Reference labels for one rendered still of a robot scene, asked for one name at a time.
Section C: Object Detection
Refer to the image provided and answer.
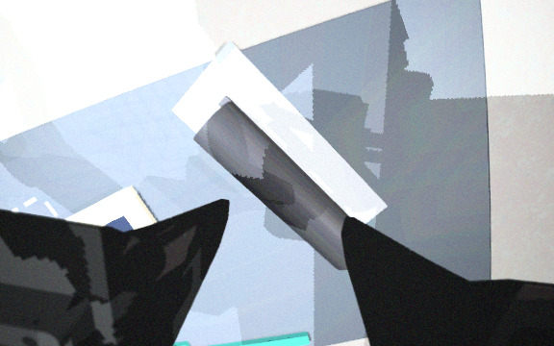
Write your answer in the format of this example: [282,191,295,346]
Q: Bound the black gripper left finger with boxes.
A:
[0,199,230,346]

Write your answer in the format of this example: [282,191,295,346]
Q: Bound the teal flat bar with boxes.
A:
[172,332,310,346]

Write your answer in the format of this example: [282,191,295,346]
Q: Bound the white dashed outline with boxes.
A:
[13,198,58,216]

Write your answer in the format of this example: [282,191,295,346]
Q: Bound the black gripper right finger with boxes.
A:
[341,216,554,346]

